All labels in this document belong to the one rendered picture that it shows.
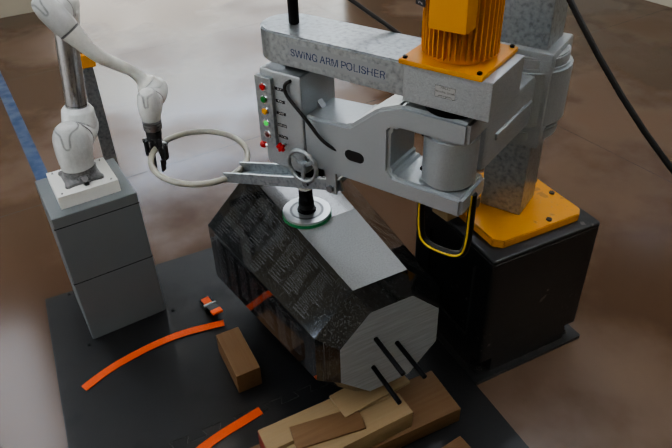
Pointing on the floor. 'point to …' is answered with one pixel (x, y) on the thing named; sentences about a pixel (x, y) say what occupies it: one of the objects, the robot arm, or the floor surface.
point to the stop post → (97, 108)
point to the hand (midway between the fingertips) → (158, 164)
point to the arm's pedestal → (106, 256)
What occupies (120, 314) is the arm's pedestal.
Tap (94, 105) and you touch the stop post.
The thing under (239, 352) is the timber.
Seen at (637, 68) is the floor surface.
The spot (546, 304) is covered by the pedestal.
